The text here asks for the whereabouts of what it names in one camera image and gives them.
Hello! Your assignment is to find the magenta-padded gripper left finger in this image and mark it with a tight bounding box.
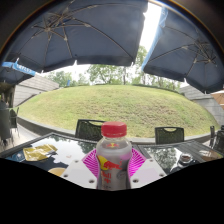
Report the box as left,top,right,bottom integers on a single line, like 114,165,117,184
61,148,101,190

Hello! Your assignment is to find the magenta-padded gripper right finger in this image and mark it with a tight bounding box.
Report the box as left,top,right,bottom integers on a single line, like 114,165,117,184
127,147,168,190

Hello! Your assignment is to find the clear red-capped drink bottle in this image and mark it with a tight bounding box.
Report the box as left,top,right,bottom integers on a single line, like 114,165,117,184
95,121,134,192

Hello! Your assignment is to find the small dark ashtray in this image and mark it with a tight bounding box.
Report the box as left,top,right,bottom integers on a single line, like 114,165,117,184
178,152,194,166

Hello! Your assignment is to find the black mesh-backed chair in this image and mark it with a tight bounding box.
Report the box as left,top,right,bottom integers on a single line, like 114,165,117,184
154,126,186,145
74,118,106,142

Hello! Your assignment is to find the yellow snack packet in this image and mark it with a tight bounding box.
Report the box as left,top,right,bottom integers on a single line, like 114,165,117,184
22,143,59,163

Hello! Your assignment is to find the dark slatted chair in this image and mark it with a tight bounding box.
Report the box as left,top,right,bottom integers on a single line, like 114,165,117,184
209,124,224,155

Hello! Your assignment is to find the thin black chair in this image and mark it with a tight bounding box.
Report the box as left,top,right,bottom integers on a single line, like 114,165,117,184
8,106,21,135

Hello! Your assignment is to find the dark wicker chair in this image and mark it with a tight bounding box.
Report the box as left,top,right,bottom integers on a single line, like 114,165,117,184
0,108,13,145

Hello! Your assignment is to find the blue parasol with light trim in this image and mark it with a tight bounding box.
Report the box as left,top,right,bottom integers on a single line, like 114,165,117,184
0,60,37,86

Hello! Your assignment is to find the large dark blue parasol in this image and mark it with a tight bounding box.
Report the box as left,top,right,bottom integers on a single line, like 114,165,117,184
1,0,150,74
140,6,224,95

